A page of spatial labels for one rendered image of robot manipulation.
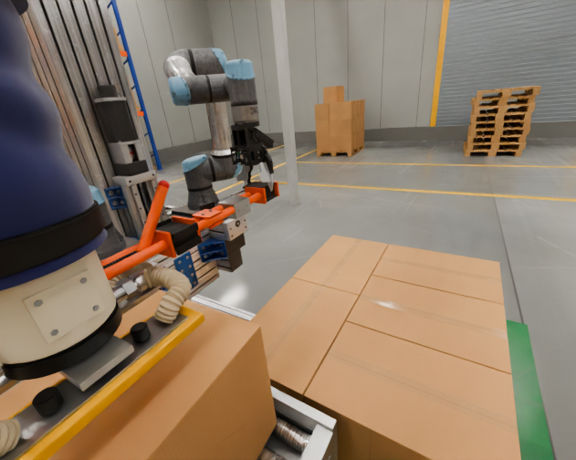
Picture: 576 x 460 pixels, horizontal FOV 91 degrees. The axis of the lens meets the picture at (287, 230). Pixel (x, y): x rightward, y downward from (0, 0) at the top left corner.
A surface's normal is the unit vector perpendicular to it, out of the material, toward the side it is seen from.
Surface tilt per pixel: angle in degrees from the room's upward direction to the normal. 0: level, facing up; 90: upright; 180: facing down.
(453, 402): 0
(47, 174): 84
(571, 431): 0
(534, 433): 0
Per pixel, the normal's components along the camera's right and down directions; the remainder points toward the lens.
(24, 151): 0.92, -0.32
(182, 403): -0.09, -0.91
